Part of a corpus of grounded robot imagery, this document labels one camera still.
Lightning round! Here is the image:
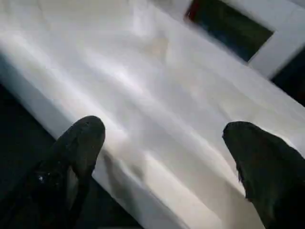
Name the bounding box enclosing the black plastic mat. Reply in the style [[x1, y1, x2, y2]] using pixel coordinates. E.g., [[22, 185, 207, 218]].
[[0, 81, 143, 229]]

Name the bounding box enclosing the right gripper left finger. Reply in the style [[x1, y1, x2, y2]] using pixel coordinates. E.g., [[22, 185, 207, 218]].
[[0, 115, 106, 229]]

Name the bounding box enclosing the white cabinet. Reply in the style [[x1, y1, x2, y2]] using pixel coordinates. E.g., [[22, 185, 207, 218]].
[[183, 0, 305, 79]]

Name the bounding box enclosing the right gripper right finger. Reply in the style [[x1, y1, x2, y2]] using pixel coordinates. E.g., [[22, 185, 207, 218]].
[[222, 121, 305, 229]]

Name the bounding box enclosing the white plastic table top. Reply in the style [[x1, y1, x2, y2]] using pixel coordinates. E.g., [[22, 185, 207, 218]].
[[0, 0, 305, 229]]

